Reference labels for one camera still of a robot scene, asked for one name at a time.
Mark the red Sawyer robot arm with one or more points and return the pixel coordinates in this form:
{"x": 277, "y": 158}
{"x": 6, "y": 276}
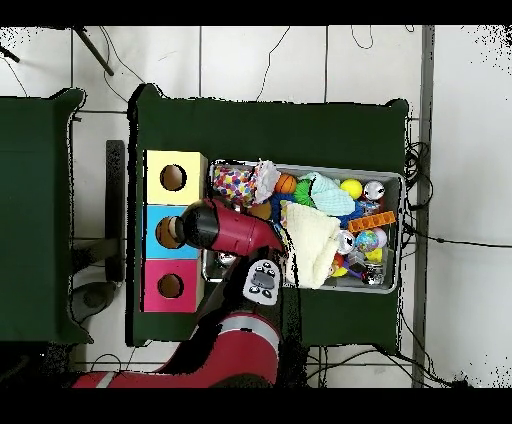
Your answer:
{"x": 240, "y": 236}

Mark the wooden three-hole box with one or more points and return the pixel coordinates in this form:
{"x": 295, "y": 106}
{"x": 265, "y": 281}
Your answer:
{"x": 192, "y": 160}

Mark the shallow silver mesh bin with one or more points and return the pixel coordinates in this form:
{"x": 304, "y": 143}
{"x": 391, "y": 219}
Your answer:
{"x": 352, "y": 283}

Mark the blue spiky ball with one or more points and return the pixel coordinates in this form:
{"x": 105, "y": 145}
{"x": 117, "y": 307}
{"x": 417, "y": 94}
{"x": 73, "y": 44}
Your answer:
{"x": 276, "y": 204}

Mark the large polka dot cloth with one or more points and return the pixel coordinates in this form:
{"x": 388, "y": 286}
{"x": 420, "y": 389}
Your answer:
{"x": 234, "y": 184}

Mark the orange toy basketball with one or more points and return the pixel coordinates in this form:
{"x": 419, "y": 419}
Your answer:
{"x": 286, "y": 184}

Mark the green spiky ball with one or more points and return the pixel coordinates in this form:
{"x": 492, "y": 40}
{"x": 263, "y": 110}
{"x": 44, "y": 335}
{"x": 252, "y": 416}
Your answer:
{"x": 302, "y": 194}

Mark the cream waffle cloth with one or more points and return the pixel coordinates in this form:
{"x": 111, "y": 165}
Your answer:
{"x": 312, "y": 240}

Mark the mint green waffle cloth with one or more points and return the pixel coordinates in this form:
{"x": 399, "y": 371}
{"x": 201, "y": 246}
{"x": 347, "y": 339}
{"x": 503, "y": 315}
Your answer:
{"x": 332, "y": 196}

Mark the dark green tablecloth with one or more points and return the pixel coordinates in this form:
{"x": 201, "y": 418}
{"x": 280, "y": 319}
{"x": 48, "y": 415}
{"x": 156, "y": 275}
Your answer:
{"x": 280, "y": 132}

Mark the yellow foam ball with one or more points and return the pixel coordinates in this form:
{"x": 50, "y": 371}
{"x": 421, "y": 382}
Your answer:
{"x": 351, "y": 188}

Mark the blue globe ball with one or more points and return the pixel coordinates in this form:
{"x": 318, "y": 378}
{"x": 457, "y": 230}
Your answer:
{"x": 366, "y": 241}

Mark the orange plastic grid tray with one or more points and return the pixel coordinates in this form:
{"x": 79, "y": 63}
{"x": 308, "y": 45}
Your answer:
{"x": 372, "y": 221}

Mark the silver drink can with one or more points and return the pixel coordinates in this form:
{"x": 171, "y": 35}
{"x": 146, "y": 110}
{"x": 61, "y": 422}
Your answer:
{"x": 374, "y": 190}

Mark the black flat panel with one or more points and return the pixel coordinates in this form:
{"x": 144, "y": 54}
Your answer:
{"x": 115, "y": 180}

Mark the dark green side-table cloth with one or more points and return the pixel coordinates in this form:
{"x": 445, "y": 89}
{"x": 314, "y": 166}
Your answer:
{"x": 32, "y": 200}

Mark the black tripod leg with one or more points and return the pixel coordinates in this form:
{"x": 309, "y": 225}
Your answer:
{"x": 10, "y": 54}
{"x": 94, "y": 50}

